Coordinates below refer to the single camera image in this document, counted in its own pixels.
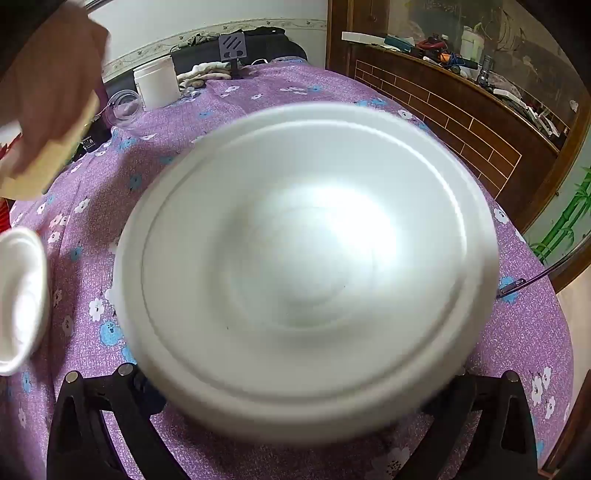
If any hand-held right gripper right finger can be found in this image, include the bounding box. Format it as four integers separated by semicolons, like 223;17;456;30
394;367;541;480

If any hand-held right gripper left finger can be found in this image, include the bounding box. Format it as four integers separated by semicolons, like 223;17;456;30
46;362;192;480

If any small white bowl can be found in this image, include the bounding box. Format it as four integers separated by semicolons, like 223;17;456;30
0;228;49;376

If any large white bowl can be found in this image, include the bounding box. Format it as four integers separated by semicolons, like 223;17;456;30
113;102;502;445

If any cream plastic bowls stack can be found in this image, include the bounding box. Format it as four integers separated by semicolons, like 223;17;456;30
0;95;100;201

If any person's left hand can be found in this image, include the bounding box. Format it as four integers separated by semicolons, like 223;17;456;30
0;11;112;181

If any purple floral tablecloth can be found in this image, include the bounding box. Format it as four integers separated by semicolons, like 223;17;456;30
0;62;575;480

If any wooden brick-pattern cabinet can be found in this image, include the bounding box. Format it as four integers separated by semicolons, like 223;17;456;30
342;30;571;232

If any clear glass jar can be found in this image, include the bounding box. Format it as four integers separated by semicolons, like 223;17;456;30
102;89;141;126

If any white plastic jar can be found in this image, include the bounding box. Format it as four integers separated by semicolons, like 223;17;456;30
133;61;182;112

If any white cloth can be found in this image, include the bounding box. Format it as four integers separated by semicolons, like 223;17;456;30
178;61;234;89

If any white plastic bottle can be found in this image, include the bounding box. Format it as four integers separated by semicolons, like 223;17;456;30
463;25;486;58

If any grey phone stand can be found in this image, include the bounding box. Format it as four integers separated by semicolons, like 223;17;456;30
218;32;250;80

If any white and teal box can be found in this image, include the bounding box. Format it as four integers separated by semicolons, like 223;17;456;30
342;31;416;51

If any black leather sofa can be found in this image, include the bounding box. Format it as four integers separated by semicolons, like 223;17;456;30
102;27;309;100

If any black cable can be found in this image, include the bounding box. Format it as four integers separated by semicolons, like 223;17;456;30
498;249;575;298

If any bamboo wall sticker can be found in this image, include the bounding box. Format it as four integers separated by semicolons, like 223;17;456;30
526;166;591;266

